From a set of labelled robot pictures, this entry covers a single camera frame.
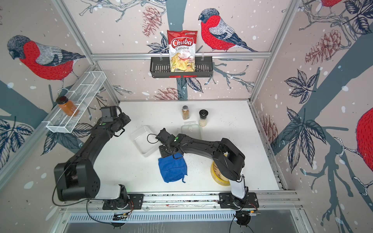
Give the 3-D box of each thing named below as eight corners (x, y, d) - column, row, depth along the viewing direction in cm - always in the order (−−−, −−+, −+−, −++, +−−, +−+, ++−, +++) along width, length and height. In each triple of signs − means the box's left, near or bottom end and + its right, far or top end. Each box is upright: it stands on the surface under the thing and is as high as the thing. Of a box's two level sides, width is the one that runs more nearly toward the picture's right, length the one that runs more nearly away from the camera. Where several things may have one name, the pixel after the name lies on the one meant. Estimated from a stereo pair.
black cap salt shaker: (199, 126, 106) (200, 116, 96) (199, 119, 110) (199, 109, 101) (207, 126, 106) (208, 116, 96) (206, 119, 110) (207, 109, 101)
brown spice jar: (183, 120, 109) (183, 113, 102) (181, 114, 113) (180, 106, 106) (190, 119, 110) (189, 111, 103) (187, 112, 114) (187, 104, 107)
